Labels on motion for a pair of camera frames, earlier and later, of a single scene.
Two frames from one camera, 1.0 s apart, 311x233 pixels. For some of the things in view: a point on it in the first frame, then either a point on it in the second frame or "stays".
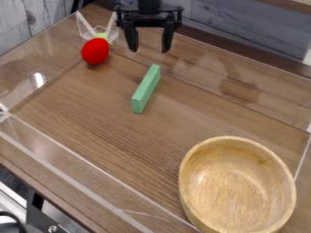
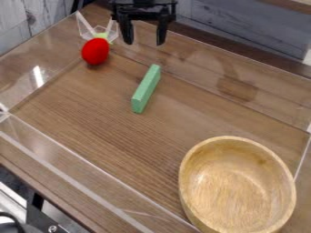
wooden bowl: x=236 y=188 stays
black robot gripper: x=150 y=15 to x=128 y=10
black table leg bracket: x=39 y=222 stays
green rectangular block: x=146 y=89 stays
